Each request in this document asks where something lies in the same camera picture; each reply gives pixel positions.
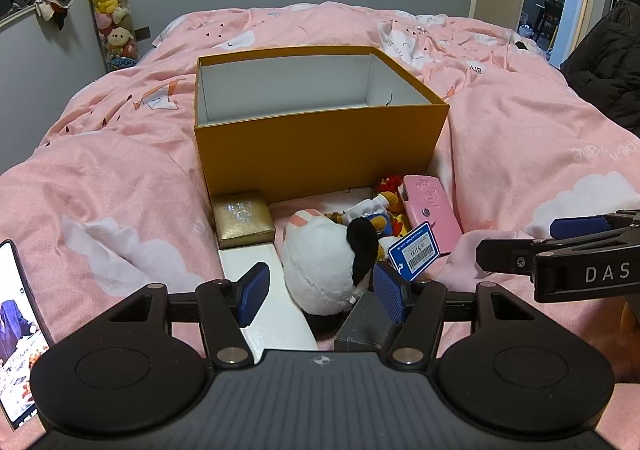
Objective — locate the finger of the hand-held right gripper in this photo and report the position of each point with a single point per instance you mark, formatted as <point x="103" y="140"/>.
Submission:
<point x="505" y="255"/>
<point x="575" y="226"/>

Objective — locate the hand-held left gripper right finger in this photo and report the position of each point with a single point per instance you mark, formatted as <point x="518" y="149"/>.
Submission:
<point x="387" y="295"/>

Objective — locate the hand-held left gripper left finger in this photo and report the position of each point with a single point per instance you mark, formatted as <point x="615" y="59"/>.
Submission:
<point x="252" y="291"/>

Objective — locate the small grey box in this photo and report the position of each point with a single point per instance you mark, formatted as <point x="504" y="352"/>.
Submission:
<point x="360" y="325"/>

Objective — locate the long white box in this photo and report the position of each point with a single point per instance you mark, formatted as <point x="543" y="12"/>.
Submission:
<point x="285" y="320"/>

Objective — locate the blue barcode tag card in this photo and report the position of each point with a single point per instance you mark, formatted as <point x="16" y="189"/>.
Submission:
<point x="415" y="250"/>

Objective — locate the small gold box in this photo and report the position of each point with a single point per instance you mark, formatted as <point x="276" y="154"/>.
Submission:
<point x="242" y="220"/>

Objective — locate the white and black plush toy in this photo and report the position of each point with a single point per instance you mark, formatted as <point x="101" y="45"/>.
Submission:
<point x="320" y="260"/>

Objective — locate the small brown plush toy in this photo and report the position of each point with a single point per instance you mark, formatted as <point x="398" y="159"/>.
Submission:
<point x="367" y="215"/>

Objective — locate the pink wallet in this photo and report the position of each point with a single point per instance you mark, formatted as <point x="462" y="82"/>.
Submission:
<point x="432" y="210"/>

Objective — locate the red crochet flower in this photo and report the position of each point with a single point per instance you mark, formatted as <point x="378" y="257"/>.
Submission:
<point x="392" y="182"/>

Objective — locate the orange cardboard box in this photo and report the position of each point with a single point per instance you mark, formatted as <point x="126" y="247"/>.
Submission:
<point x="300" y="160"/>

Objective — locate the pink printed blanket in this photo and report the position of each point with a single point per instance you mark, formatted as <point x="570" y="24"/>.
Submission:
<point x="500" y="130"/>

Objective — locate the black jacket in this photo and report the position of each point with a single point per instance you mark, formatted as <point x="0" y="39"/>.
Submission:
<point x="610" y="60"/>

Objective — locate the dark chair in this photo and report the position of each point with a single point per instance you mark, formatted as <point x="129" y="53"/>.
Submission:
<point x="547" y="15"/>

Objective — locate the smartphone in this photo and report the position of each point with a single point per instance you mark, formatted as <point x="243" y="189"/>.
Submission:
<point x="20" y="330"/>

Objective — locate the wall socket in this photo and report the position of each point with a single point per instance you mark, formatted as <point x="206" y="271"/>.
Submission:
<point x="142" y="33"/>

